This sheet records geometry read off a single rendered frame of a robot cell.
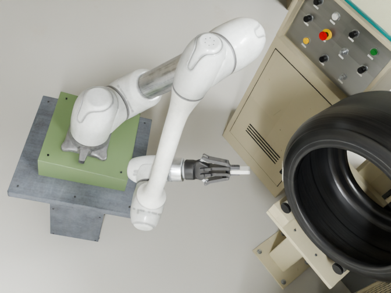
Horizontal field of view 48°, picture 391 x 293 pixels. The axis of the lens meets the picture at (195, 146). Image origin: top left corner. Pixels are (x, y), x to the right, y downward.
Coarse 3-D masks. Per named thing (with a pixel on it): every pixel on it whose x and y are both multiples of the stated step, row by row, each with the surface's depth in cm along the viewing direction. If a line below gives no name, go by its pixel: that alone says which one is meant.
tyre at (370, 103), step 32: (352, 96) 143; (384, 96) 133; (320, 128) 133; (352, 128) 124; (384, 128) 119; (288, 160) 148; (320, 160) 170; (384, 160) 118; (288, 192) 155; (320, 192) 170; (352, 192) 170; (320, 224) 164; (352, 224) 167; (384, 224) 163; (352, 256) 146; (384, 256) 153
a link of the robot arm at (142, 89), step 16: (208, 32) 126; (224, 32) 119; (240, 32) 121; (256, 32) 125; (240, 48) 119; (256, 48) 124; (176, 64) 142; (240, 64) 122; (128, 80) 164; (144, 80) 159; (160, 80) 151; (128, 96) 165; (144, 96) 163; (160, 96) 169; (128, 112) 168
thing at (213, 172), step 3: (210, 171) 159; (213, 171) 159; (216, 171) 159; (219, 171) 159; (222, 171) 159; (225, 171) 159; (201, 174) 158; (204, 174) 158; (207, 174) 158; (210, 174) 158; (213, 174) 159; (216, 174) 158; (219, 174) 158; (222, 174) 158; (225, 174) 158; (228, 174) 158
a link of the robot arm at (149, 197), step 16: (176, 96) 123; (176, 112) 129; (176, 128) 134; (160, 144) 137; (176, 144) 137; (160, 160) 137; (160, 176) 139; (144, 192) 145; (160, 192) 143; (144, 208) 146; (160, 208) 148; (144, 224) 146
